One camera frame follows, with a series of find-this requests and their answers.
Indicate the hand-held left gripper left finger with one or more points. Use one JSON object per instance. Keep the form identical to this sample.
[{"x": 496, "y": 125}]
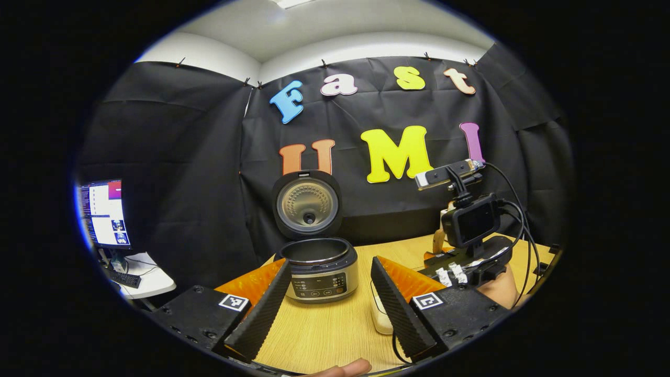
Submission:
[{"x": 261, "y": 309}]

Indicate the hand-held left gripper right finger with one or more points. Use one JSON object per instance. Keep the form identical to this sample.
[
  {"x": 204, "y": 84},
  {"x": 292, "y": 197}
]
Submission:
[{"x": 398, "y": 309}]

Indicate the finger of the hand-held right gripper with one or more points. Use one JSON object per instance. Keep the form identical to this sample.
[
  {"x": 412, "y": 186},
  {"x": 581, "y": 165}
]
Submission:
[{"x": 432, "y": 255}]

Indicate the wooden spoon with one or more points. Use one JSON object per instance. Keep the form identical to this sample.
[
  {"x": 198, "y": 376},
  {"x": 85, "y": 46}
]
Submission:
[{"x": 438, "y": 242}]

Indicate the white rice heap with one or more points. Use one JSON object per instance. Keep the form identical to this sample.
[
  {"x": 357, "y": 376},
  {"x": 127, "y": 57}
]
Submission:
[{"x": 381, "y": 317}]

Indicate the black and silver rice cooker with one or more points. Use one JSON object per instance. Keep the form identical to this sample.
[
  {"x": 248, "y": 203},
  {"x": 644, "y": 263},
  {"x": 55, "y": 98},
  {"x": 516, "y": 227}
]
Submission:
[{"x": 322, "y": 272}]

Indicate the clear plastic rice container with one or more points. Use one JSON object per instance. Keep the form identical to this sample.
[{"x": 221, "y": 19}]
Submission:
[{"x": 379, "y": 293}]

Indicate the black clamp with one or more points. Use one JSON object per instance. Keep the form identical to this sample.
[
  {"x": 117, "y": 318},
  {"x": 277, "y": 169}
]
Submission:
[{"x": 540, "y": 268}]

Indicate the white side table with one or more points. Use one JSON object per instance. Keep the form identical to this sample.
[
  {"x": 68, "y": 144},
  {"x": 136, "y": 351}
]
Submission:
[{"x": 157, "y": 277}]

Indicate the black backdrop cloth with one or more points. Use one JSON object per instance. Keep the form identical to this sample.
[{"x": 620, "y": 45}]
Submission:
[{"x": 199, "y": 183}]

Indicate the black keyboard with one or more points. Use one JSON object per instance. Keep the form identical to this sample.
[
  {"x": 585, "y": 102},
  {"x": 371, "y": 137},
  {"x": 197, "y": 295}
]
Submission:
[{"x": 124, "y": 278}]

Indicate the computer monitor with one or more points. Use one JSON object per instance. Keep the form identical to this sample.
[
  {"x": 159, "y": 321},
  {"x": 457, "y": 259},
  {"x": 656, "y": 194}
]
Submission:
[{"x": 107, "y": 214}]

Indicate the ceiling light panel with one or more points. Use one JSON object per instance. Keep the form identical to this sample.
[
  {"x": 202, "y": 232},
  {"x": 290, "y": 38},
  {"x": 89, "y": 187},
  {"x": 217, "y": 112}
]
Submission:
[{"x": 293, "y": 3}]

